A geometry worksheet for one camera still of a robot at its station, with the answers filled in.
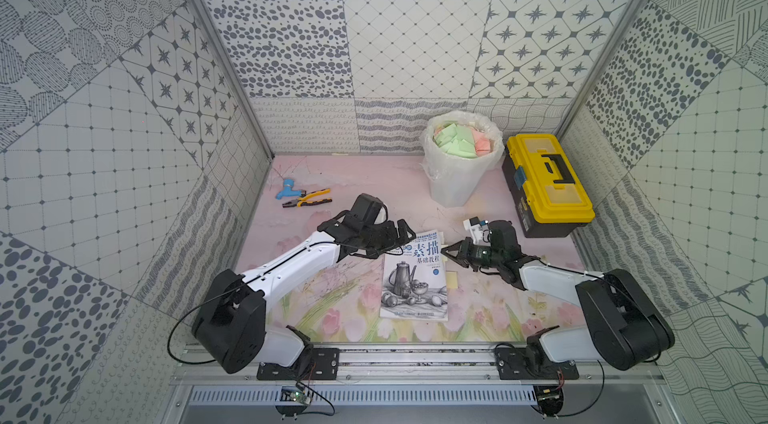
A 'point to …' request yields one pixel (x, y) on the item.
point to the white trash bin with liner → (461, 148)
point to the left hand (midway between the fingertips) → (406, 233)
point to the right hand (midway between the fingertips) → (442, 254)
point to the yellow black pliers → (303, 201)
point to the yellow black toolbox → (550, 193)
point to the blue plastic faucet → (288, 190)
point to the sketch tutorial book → (414, 284)
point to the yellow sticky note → (451, 279)
